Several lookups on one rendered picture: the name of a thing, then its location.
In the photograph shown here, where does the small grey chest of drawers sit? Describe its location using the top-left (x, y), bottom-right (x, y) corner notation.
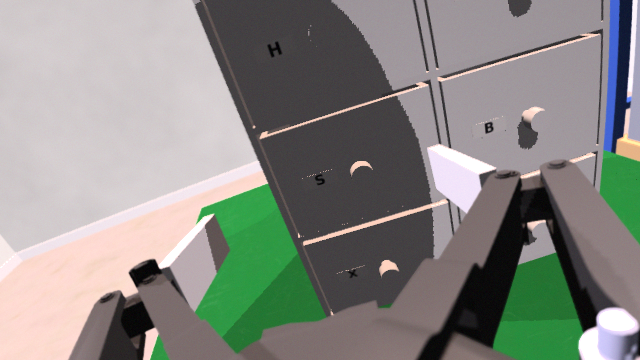
top-left (192, 0), bottom-right (610, 317)

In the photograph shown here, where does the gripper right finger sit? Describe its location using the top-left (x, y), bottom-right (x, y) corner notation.
top-left (342, 144), bottom-right (640, 360)

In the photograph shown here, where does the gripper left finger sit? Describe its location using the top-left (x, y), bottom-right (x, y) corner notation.
top-left (68, 214), bottom-right (245, 360)

